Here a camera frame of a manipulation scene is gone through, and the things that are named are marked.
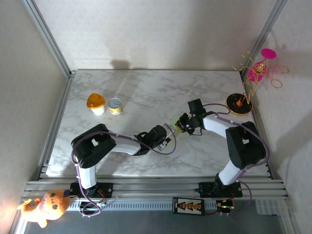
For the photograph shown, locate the clear plastic box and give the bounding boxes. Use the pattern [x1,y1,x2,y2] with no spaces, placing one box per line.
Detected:
[254,198,281,216]

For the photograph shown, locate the gold wire stand black base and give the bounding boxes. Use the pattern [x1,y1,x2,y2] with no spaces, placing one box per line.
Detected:
[225,50,290,117]

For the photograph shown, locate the white cup orange lid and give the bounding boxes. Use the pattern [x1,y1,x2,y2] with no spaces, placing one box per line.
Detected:
[86,93,106,116]

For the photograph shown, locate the black orange power board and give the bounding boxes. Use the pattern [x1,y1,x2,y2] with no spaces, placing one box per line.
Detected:
[172,196,205,216]

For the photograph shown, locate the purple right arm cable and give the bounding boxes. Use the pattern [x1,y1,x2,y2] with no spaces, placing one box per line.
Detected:
[202,103,271,217]

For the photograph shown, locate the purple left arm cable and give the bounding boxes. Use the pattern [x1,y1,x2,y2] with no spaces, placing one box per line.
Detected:
[70,123,177,218]

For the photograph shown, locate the orange plush toy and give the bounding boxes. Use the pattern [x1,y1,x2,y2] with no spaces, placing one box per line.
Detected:
[17,189,71,229]

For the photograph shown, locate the aluminium frame post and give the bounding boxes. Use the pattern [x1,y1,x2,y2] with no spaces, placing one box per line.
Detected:
[240,0,288,76]
[23,0,77,78]

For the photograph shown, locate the tin can yellow label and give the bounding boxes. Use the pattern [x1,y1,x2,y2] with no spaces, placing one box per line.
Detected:
[108,97,123,115]

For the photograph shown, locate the pink plastic glass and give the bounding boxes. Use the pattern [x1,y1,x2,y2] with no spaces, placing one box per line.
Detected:
[247,48,278,83]

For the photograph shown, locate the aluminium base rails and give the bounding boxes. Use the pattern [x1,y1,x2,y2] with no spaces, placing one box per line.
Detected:
[21,177,292,203]

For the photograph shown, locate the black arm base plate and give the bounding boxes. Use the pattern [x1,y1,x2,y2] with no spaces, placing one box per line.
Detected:
[198,181,243,198]
[70,182,114,198]

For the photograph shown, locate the aluminium table side rail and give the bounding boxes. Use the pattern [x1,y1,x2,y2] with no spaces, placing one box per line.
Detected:
[36,70,78,181]
[240,70,276,180]

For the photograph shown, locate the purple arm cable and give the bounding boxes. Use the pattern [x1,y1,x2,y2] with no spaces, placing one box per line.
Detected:
[70,123,177,218]
[202,103,271,217]

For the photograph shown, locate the red black wire pair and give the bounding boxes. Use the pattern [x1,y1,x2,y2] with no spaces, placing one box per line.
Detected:
[97,189,108,203]

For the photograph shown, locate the black yellow connector module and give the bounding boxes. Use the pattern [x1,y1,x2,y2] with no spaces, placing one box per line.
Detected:
[216,199,235,212]

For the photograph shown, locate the grey slotted cable duct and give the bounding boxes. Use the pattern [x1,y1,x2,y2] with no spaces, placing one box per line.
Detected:
[65,200,220,212]

